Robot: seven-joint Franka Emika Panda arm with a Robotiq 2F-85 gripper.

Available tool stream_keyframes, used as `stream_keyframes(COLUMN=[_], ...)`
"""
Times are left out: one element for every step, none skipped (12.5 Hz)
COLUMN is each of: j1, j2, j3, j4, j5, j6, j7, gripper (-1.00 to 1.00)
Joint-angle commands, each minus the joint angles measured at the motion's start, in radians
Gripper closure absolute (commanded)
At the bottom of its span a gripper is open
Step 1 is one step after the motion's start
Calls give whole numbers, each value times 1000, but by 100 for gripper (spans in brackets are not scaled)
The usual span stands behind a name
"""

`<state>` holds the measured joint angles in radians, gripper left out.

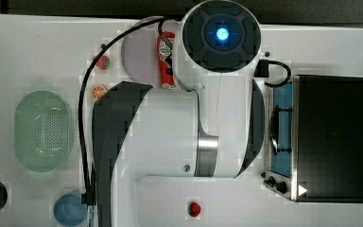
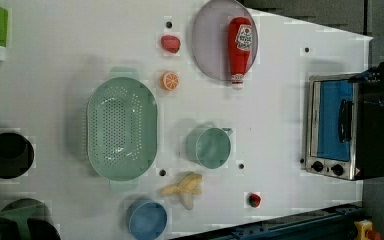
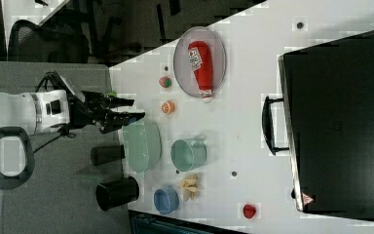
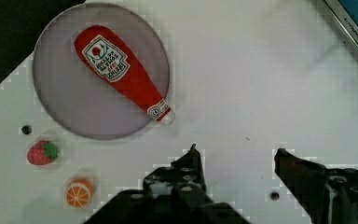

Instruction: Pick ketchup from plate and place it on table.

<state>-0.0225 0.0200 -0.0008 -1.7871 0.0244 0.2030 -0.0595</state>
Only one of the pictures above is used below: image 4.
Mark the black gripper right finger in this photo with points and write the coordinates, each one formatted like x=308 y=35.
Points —
x=329 y=196

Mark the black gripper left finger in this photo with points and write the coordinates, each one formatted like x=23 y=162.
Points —
x=175 y=194

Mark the red felt ketchup bottle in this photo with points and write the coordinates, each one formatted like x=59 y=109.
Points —
x=109 y=58

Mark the grey round plate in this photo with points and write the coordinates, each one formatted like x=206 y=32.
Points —
x=76 y=98

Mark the orange felt orange slice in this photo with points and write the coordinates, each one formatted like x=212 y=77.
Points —
x=79 y=193

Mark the red felt strawberry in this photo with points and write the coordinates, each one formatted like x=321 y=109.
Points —
x=42 y=153

